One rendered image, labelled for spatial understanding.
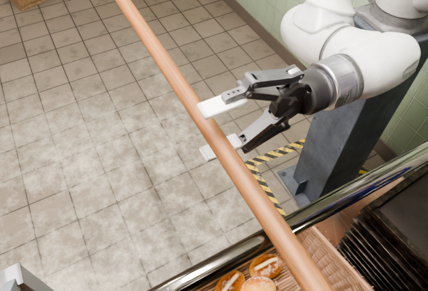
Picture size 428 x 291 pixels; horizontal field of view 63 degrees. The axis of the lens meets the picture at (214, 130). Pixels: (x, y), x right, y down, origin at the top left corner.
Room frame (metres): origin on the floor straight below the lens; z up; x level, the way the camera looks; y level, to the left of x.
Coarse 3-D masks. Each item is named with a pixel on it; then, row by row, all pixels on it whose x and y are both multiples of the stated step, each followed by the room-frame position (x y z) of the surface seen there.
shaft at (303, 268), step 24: (120, 0) 0.71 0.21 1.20; (144, 24) 0.62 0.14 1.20; (168, 72) 0.48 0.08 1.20; (192, 96) 0.41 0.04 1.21; (216, 144) 0.31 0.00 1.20; (240, 168) 0.27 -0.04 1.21; (240, 192) 0.24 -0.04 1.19; (264, 192) 0.23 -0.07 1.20; (264, 216) 0.20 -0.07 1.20; (288, 240) 0.17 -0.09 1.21; (288, 264) 0.14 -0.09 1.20; (312, 264) 0.14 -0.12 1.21; (312, 288) 0.11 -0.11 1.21
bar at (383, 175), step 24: (384, 168) 0.29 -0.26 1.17; (408, 168) 0.29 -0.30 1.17; (336, 192) 0.25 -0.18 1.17; (360, 192) 0.25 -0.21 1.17; (288, 216) 0.21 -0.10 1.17; (312, 216) 0.21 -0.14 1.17; (240, 240) 0.18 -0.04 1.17; (264, 240) 0.18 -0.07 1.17; (216, 264) 0.15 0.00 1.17; (240, 264) 0.15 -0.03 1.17; (0, 288) 0.18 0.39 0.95; (24, 288) 0.18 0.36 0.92; (48, 288) 0.21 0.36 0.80; (168, 288) 0.12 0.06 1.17; (192, 288) 0.12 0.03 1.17
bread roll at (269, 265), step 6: (258, 258) 0.34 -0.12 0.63; (264, 258) 0.34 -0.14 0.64; (270, 258) 0.34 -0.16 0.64; (276, 258) 0.34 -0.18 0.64; (252, 264) 0.32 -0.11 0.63; (258, 264) 0.32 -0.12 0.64; (264, 264) 0.32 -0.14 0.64; (270, 264) 0.32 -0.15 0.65; (276, 264) 0.32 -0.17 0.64; (282, 264) 0.33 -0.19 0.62; (252, 270) 0.31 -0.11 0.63; (258, 270) 0.30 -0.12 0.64; (264, 270) 0.30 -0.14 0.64; (270, 270) 0.30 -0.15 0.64; (276, 270) 0.31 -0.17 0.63; (252, 276) 0.30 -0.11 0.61; (264, 276) 0.29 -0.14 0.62; (270, 276) 0.29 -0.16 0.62
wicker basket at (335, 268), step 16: (304, 240) 0.38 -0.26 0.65; (320, 240) 0.35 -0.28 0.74; (320, 256) 0.33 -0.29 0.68; (336, 256) 0.30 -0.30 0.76; (288, 272) 0.31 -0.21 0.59; (336, 272) 0.28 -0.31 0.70; (352, 272) 0.26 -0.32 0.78; (208, 288) 0.27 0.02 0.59; (288, 288) 0.27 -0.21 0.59; (336, 288) 0.26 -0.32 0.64; (352, 288) 0.24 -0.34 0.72; (368, 288) 0.22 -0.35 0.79
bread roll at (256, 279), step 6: (258, 276) 0.29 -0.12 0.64; (246, 282) 0.27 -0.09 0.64; (252, 282) 0.27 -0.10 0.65; (258, 282) 0.27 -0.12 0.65; (264, 282) 0.27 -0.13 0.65; (270, 282) 0.27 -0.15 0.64; (246, 288) 0.26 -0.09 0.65; (252, 288) 0.25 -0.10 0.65; (258, 288) 0.25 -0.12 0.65; (264, 288) 0.25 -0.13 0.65; (270, 288) 0.25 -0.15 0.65
